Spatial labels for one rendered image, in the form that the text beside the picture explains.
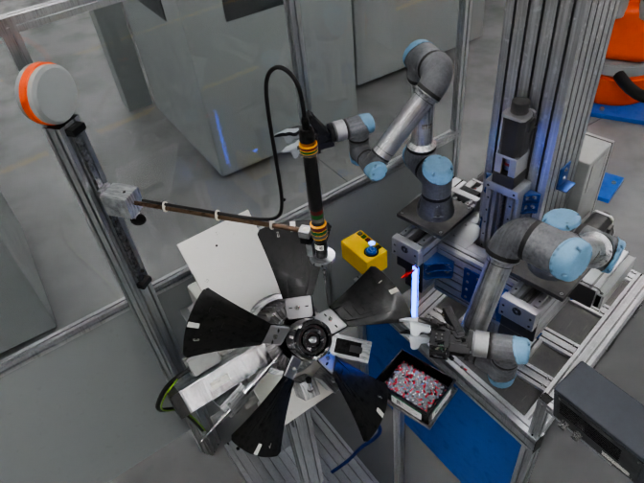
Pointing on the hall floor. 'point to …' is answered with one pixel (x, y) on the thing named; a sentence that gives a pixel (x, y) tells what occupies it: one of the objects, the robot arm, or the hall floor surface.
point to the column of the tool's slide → (172, 359)
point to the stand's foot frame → (275, 466)
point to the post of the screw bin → (399, 446)
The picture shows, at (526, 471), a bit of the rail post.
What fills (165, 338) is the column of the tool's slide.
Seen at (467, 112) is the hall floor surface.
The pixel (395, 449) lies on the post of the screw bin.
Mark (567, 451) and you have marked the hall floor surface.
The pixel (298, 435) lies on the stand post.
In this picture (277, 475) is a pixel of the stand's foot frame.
